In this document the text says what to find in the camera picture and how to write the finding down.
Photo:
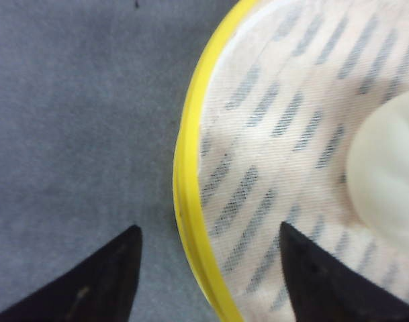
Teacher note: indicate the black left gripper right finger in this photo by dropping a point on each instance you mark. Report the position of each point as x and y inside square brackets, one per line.
[321, 288]

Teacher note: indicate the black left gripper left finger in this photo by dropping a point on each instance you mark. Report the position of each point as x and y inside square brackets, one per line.
[100, 288]

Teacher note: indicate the bamboo steamer basket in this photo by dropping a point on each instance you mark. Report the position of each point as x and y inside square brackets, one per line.
[186, 191]

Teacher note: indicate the white bun in left basket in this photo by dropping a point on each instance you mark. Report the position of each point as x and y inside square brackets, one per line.
[378, 168]

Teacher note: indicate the striped white basket liner cloth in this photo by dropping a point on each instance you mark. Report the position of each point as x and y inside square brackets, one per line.
[287, 95]

